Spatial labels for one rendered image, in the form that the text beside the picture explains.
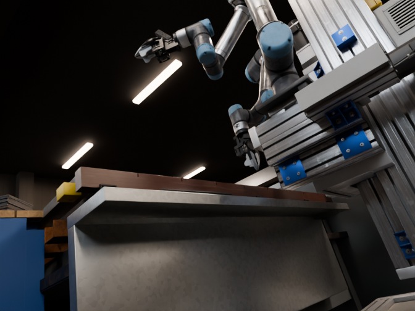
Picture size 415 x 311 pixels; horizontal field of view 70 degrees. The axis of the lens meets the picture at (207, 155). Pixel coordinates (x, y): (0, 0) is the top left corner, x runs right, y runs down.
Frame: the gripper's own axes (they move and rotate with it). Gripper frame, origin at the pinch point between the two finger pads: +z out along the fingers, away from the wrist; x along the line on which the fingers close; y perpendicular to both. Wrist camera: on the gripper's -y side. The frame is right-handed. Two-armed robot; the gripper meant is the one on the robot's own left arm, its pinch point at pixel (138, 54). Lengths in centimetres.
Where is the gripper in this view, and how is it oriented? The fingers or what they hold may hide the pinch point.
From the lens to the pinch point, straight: 143.5
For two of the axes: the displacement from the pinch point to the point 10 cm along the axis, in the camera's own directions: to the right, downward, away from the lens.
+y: 1.8, 8.3, -5.3
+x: 3.1, 4.6, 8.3
